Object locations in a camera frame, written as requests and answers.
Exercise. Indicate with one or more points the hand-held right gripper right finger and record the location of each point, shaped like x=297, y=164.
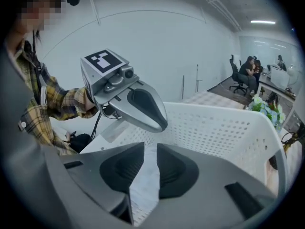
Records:
x=214, y=178

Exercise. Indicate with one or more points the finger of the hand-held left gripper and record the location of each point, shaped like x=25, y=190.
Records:
x=133, y=111
x=156, y=99

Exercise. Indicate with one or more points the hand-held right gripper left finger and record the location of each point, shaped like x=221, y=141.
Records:
x=83, y=187

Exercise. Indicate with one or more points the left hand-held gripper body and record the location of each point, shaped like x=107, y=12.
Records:
x=102, y=80

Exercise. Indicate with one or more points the white plastic laundry basket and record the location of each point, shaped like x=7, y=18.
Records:
x=214, y=128

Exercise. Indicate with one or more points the pale blue garment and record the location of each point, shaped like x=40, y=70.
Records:
x=150, y=173

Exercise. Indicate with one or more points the person's left forearm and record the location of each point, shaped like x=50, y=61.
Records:
x=71, y=99

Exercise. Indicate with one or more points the white square box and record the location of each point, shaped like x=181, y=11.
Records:
x=278, y=76

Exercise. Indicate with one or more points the black bag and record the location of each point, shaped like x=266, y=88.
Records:
x=81, y=142

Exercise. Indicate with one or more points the beige checked tablecloth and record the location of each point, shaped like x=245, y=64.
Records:
x=214, y=99

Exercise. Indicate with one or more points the yellow plaid shirt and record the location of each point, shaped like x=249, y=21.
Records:
x=35, y=118

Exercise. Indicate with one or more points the black office chair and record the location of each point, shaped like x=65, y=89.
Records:
x=234, y=70

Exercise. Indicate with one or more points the potted blue white flowers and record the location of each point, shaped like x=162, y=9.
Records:
x=269, y=113

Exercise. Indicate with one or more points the person's head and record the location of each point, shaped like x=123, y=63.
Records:
x=40, y=8

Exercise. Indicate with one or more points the long office desk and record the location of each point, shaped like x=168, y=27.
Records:
x=276, y=93

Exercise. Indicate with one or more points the white ceiling pipes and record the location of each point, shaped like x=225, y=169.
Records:
x=228, y=18

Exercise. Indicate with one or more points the long ceiling light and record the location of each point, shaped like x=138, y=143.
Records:
x=262, y=22

